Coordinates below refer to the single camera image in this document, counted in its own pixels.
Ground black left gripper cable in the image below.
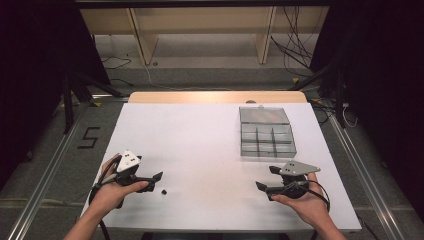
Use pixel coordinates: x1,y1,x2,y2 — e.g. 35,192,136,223
87,155,123,240

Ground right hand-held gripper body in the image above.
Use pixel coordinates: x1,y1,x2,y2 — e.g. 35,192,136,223
278,160,322,200

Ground clear plastic compartment box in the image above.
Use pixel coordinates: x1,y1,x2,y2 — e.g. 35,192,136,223
238,105,298,159

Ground bundle of black cables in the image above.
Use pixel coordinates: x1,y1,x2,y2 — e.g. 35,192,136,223
270,5,316,69

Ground person's right hand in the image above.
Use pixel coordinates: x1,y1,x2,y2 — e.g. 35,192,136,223
270,172,331,231

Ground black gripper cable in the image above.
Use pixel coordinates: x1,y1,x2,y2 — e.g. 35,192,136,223
301,179,332,240
87,155,123,240

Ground white plug with cable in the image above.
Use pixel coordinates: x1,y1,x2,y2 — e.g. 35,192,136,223
341,101,359,129

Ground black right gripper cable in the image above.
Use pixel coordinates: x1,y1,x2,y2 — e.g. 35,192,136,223
301,179,332,240

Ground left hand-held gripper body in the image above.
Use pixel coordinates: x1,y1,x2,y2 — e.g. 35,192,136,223
114,149,145,188

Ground white floor cable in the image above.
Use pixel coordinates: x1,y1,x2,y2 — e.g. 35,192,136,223
142,63,234,92

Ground thin black floor cable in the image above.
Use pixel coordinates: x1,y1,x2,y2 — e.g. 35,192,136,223
100,54,133,87

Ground person's left hand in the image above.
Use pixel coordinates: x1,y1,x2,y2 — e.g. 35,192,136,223
88,153,150,219

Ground black metal stand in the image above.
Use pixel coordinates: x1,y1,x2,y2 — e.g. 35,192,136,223
61,71,126,135
288,56,349,129

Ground black curtain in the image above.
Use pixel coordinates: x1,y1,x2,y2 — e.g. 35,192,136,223
0,0,112,191
309,0,424,221

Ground metal floor rail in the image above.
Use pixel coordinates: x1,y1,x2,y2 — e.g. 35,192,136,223
5,99,90,240
326,111,407,240

